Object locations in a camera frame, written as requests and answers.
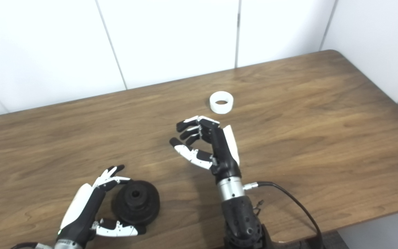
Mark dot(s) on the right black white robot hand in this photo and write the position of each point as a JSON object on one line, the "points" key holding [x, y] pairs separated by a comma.
{"points": [[223, 152]]}

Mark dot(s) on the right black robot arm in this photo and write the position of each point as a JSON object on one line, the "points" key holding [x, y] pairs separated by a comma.
{"points": [[238, 214]]}

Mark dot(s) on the round black plastic part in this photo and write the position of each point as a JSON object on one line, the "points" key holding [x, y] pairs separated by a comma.
{"points": [[143, 207]]}

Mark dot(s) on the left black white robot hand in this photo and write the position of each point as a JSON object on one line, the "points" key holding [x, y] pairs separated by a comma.
{"points": [[81, 211]]}

